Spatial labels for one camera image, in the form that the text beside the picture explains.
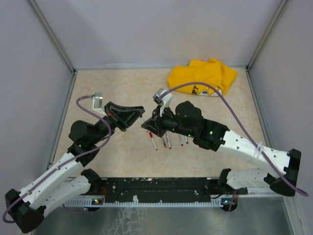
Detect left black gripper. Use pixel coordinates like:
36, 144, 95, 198
92, 102, 147, 144

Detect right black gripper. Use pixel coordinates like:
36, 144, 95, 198
143, 101, 196, 137

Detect white pen red end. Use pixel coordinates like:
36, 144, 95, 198
151, 137, 158, 151

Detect white pen red tip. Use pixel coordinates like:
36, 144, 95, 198
166, 132, 172, 149

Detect white pen blue markings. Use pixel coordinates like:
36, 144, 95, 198
178, 134, 183, 146

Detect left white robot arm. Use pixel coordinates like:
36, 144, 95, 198
5, 102, 145, 234

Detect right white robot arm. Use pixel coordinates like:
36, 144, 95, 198
141, 101, 301, 197

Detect yellow folded t-shirt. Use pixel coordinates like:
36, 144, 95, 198
167, 58, 238, 95

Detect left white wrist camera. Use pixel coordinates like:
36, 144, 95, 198
92, 92, 105, 114

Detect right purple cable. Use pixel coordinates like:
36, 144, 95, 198
160, 82, 309, 197

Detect purple cable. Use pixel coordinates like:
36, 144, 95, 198
160, 82, 309, 197
1, 95, 112, 225

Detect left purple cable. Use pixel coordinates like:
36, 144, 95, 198
1, 95, 112, 225

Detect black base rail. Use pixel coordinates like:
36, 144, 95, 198
83, 177, 235, 203

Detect white slotted cable duct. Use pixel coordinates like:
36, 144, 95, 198
64, 197, 231, 208

